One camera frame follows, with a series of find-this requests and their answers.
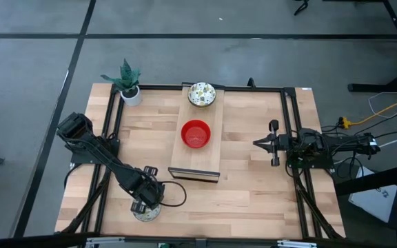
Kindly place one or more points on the black chair leg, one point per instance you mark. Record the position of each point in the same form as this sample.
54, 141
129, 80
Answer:
303, 4

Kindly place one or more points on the yellow power plug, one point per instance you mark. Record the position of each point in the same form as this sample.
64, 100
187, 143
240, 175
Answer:
346, 123

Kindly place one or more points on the white printed cardboard sheet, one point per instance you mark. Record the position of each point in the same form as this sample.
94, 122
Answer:
374, 203

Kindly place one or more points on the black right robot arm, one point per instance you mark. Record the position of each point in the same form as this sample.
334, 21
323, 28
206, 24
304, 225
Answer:
343, 144

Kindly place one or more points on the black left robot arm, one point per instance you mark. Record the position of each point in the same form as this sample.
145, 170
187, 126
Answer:
91, 148

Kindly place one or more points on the black aluminium rig frame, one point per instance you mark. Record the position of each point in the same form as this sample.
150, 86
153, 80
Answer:
240, 88

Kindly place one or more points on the red plastic mini bowl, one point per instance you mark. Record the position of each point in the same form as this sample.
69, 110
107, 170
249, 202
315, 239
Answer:
195, 134

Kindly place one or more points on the black-framed wooden shelf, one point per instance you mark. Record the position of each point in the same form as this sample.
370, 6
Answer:
202, 162

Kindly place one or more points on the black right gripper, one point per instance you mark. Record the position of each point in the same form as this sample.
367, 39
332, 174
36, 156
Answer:
275, 144

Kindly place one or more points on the black desk leg frame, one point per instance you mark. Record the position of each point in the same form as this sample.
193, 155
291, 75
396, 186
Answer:
377, 179
374, 87

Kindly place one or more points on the black clamp knob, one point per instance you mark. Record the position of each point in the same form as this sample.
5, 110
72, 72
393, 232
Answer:
251, 82

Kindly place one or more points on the yellow patterned mini bowl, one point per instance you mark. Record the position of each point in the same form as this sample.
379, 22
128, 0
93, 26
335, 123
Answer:
148, 217
202, 94

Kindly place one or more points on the silver mounting bracket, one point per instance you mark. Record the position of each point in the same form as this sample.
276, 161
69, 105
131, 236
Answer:
102, 242
296, 244

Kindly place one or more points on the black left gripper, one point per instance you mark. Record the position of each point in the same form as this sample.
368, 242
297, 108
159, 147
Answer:
145, 191

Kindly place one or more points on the green plant in white pot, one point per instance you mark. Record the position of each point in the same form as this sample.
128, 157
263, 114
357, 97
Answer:
127, 77

